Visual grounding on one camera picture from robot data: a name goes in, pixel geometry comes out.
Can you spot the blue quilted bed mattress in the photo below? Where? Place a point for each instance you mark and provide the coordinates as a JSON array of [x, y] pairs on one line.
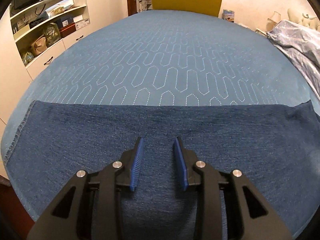
[[176, 58]]

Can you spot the grey star-pattern duvet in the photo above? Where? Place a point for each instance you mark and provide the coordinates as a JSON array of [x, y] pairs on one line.
[[301, 46]]

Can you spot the brown handbag on shelf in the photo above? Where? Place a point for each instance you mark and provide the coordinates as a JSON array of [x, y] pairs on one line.
[[39, 46]]

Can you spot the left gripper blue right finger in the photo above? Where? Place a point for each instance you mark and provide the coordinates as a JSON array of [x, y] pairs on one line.
[[181, 164]]

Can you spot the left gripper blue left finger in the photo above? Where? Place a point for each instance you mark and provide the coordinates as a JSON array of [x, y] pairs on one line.
[[136, 162]]

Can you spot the dark blue denim jeans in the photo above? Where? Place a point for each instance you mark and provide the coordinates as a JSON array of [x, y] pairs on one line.
[[276, 146]]

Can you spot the small picture box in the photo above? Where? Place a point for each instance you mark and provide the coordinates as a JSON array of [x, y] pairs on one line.
[[228, 15]]

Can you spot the cream wardrobe shelf unit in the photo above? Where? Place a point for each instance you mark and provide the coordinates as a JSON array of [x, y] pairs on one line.
[[78, 66]]

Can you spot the small table lamp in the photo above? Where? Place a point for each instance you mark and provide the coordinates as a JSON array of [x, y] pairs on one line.
[[273, 20]]

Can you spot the cream tufted headboard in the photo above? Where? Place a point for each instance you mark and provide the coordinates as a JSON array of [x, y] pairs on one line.
[[303, 19]]

